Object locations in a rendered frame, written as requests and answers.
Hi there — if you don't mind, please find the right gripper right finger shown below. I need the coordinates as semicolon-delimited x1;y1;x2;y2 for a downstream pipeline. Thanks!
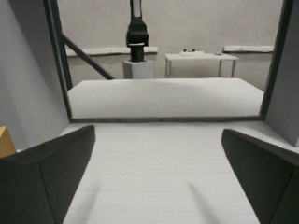
221;128;299;224

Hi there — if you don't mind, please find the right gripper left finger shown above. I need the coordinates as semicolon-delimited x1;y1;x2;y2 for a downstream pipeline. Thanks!
0;125;96;224

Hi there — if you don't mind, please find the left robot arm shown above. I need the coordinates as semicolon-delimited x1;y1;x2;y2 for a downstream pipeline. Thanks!
126;0;149;63

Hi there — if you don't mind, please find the tan cardboard box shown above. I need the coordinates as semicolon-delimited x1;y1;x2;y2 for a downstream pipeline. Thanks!
0;126;17;158

